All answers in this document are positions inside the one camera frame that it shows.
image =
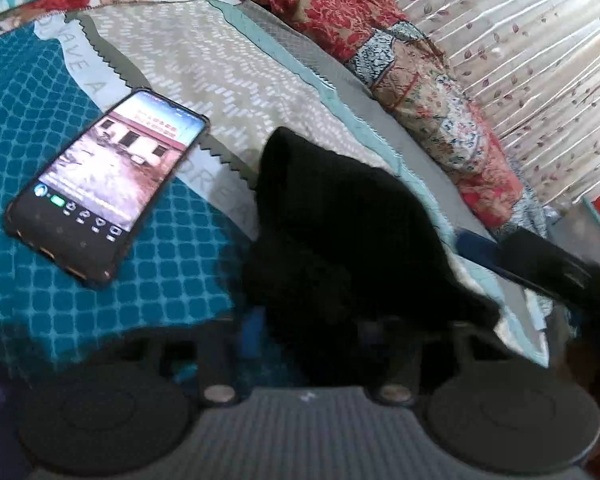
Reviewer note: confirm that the teal patchwork printed bedsheet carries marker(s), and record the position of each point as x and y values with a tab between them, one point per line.
145	285

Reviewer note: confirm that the person's right forearm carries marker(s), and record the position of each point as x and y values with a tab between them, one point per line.
587	370

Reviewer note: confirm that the red floral blanket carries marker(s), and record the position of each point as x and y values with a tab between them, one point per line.
405	75

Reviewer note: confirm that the white leaf print curtain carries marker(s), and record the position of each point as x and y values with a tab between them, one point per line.
520	50

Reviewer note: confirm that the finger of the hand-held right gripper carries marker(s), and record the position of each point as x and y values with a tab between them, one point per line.
485	255

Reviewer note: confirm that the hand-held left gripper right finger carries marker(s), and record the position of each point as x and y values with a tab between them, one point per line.
402	372

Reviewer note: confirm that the black pants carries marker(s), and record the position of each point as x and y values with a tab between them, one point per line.
345	240

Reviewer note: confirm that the black smartphone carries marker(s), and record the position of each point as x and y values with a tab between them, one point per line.
111	180

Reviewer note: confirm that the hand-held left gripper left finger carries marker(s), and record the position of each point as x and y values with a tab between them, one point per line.
252	332

